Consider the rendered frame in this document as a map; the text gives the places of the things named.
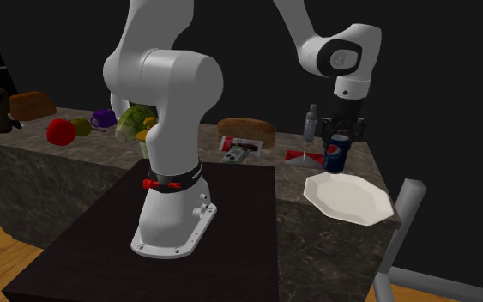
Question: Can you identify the clear bottle with grey cap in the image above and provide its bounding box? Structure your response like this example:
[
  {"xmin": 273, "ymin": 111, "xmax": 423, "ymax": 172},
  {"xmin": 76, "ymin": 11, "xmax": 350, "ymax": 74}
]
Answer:
[{"xmin": 302, "ymin": 103, "xmax": 318, "ymax": 143}]

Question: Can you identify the blue soda can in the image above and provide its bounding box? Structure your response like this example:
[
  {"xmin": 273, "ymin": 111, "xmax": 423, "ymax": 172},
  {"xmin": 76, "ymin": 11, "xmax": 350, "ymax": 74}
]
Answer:
[{"xmin": 323, "ymin": 133, "xmax": 351, "ymax": 174}]

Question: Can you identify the red and white flat packet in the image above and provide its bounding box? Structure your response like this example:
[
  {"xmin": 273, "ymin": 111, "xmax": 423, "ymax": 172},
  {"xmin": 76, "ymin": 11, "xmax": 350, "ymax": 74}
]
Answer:
[{"xmin": 283, "ymin": 148, "xmax": 325, "ymax": 170}]

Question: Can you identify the white octagonal plate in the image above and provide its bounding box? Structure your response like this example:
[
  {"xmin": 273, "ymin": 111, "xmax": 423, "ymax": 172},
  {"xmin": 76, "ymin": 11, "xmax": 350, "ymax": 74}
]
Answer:
[{"xmin": 302, "ymin": 172, "xmax": 395, "ymax": 227}]

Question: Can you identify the brown bread loaf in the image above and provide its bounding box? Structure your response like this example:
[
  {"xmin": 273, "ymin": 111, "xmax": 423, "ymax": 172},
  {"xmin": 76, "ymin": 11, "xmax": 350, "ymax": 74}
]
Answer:
[
  {"xmin": 215, "ymin": 117, "xmax": 278, "ymax": 151},
  {"xmin": 9, "ymin": 90, "xmax": 57, "ymax": 123}
]

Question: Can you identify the grey chair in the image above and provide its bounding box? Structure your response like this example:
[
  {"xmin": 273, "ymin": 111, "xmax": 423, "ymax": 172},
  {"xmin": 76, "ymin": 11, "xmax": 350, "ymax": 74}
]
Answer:
[{"xmin": 371, "ymin": 178, "xmax": 483, "ymax": 302}]

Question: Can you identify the red and white snack packet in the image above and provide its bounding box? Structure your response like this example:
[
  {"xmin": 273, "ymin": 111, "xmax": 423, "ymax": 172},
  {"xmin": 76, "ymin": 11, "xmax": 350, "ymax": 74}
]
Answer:
[{"xmin": 218, "ymin": 136, "xmax": 263, "ymax": 158}]

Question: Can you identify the green snack packet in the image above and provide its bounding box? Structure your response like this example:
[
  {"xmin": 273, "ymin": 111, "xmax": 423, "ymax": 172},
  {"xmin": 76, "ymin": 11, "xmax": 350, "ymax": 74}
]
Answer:
[{"xmin": 219, "ymin": 144, "xmax": 251, "ymax": 165}]

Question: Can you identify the yellow rounded object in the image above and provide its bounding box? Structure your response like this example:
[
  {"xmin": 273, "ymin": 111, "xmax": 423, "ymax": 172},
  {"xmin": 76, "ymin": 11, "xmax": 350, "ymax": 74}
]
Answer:
[{"xmin": 136, "ymin": 116, "xmax": 159, "ymax": 142}]

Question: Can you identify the green lettuce head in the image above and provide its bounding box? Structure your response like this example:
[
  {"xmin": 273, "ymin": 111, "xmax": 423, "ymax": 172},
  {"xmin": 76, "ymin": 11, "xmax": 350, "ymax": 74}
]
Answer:
[{"xmin": 114, "ymin": 105, "xmax": 157, "ymax": 142}]

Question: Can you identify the purple mug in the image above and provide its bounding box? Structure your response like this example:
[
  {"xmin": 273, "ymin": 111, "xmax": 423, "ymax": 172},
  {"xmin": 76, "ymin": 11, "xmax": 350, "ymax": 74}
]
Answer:
[{"xmin": 89, "ymin": 108, "xmax": 118, "ymax": 129}]

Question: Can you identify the yellow-green apple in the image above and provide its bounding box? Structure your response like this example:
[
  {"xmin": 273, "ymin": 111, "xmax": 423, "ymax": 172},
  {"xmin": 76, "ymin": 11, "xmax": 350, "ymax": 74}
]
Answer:
[{"xmin": 70, "ymin": 117, "xmax": 94, "ymax": 138}]

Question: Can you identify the dark robot stand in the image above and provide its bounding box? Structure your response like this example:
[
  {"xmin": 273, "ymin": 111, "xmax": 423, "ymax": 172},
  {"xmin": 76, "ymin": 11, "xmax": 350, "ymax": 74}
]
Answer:
[{"xmin": 1, "ymin": 159, "xmax": 280, "ymax": 302}]

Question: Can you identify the red apple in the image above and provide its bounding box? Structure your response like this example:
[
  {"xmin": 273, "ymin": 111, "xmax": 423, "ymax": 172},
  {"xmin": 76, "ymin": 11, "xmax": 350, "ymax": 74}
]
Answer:
[{"xmin": 45, "ymin": 118, "xmax": 78, "ymax": 147}]

